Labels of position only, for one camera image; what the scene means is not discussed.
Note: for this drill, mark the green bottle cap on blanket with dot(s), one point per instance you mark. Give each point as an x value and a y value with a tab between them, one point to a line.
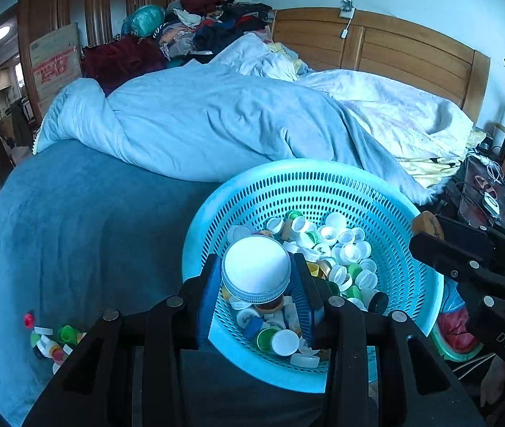
67	335

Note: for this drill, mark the wooden headboard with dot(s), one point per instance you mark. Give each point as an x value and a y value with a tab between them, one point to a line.
393	48

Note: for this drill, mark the blue fleece blanket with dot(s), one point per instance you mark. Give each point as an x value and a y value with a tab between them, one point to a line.
82	232

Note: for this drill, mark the pile of clothes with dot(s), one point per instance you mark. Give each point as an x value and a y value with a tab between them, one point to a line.
154	38

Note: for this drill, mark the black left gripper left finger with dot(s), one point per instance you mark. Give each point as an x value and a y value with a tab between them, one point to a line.
126	371

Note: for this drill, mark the light blue perforated basket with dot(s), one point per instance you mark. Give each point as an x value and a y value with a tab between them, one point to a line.
317	188

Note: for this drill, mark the green basin with red bag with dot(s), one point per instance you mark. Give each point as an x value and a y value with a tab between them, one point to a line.
449	333

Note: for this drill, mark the red bottle cap on blanket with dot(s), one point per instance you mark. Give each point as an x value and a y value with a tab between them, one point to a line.
29	321

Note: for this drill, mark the light blue duvet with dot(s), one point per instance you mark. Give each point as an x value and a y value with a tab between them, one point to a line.
249	106

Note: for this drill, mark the cardboard box red print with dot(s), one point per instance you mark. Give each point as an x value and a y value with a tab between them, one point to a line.
55	62

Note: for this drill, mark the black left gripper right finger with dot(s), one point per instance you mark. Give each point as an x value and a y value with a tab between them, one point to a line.
383	371

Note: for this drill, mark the large white jar lid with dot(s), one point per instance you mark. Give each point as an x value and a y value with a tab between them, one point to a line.
256	269

